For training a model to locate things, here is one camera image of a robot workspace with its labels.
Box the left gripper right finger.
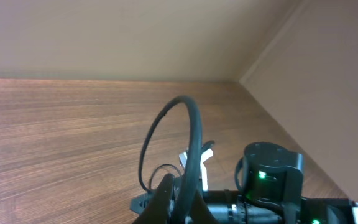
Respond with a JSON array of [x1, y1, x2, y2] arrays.
[[191, 191, 219, 224]]

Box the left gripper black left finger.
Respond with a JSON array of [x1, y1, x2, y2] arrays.
[[133, 174, 173, 224]]

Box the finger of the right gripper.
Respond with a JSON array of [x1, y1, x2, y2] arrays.
[[130, 192, 154, 215]]

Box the black USB cable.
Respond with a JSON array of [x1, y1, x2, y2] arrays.
[[137, 95, 203, 224]]

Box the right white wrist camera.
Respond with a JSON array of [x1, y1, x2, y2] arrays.
[[178, 147, 214, 192]]

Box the right camera black cable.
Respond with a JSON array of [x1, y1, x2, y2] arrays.
[[147, 139, 216, 192]]

